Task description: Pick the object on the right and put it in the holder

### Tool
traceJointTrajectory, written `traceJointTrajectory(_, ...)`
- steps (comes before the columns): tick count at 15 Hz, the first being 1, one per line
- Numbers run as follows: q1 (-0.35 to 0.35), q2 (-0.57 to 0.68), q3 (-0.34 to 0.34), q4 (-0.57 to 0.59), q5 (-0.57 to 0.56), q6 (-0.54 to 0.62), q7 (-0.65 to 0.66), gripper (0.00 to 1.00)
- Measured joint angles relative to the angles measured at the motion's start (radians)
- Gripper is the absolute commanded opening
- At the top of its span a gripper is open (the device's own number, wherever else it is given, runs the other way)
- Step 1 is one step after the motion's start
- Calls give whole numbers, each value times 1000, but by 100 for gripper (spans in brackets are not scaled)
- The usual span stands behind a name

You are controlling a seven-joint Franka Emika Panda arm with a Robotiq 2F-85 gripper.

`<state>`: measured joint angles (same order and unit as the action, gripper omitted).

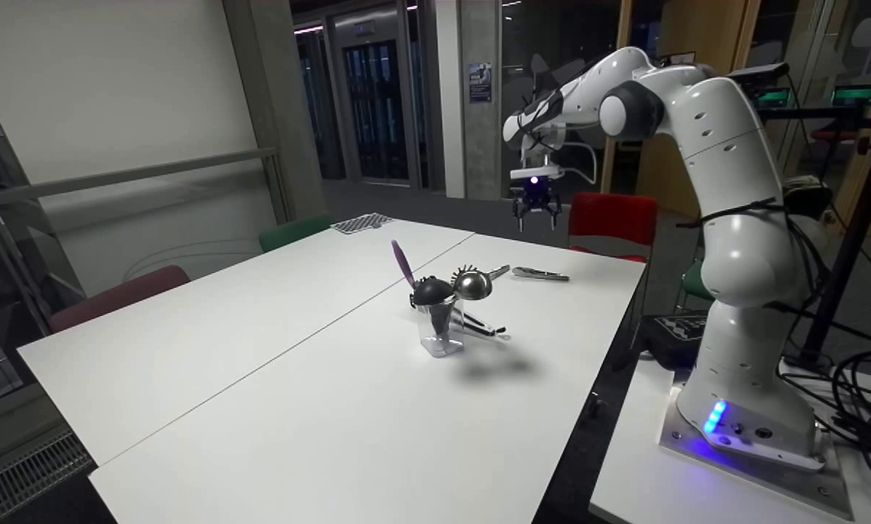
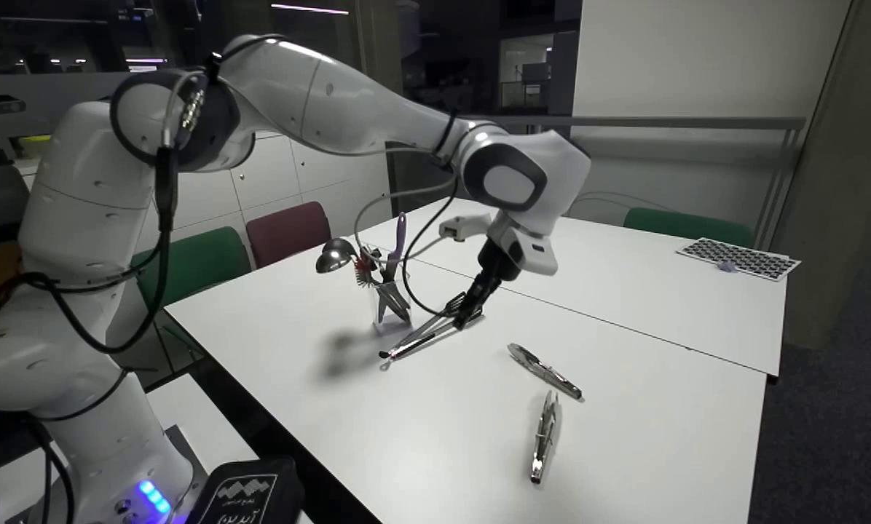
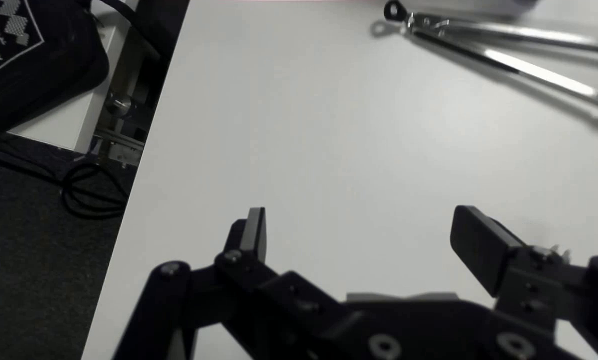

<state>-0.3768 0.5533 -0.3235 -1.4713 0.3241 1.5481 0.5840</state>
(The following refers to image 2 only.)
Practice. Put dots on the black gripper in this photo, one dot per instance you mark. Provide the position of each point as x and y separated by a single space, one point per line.
496 263

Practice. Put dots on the steel kitchen tongs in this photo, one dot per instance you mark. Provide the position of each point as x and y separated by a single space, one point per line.
547 436

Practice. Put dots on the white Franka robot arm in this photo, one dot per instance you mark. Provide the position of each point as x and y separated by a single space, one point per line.
85 193

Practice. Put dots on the small yellow green object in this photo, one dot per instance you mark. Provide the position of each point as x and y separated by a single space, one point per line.
34 145

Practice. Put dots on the red bristle brush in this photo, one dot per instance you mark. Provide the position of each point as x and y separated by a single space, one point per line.
368 263

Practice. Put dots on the steel ladle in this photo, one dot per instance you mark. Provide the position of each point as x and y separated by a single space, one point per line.
336 255

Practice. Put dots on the white cabinet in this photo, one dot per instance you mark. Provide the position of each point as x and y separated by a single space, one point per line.
348 179

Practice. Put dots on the dark red chair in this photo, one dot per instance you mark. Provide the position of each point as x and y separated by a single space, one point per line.
291 231

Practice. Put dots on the green chair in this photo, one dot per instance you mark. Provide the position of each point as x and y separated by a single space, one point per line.
687 224
202 263

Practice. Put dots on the grey metal handrail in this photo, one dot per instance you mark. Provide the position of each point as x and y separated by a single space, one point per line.
687 122

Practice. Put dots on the black control box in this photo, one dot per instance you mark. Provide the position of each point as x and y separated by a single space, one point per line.
246 495

